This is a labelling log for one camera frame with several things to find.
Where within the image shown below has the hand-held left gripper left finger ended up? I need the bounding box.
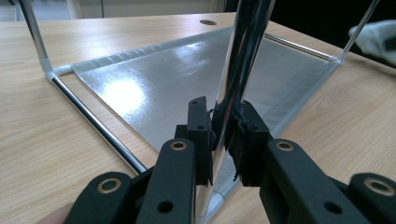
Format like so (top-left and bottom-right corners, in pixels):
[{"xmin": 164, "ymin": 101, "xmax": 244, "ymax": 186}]
[{"xmin": 175, "ymin": 95, "xmax": 215, "ymax": 187}]

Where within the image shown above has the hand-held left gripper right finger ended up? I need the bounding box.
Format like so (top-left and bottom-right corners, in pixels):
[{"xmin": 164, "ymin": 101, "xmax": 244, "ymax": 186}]
[{"xmin": 228, "ymin": 100, "xmax": 274, "ymax": 188}]

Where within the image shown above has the silver metal-frame shelf rack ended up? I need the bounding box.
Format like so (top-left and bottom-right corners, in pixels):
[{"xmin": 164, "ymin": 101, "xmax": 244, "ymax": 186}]
[{"xmin": 17, "ymin": 0, "xmax": 382, "ymax": 224}]

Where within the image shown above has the light blue cloth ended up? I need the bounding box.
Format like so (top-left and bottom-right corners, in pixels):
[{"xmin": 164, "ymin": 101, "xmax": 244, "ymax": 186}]
[{"xmin": 348, "ymin": 20, "xmax": 396, "ymax": 67}]

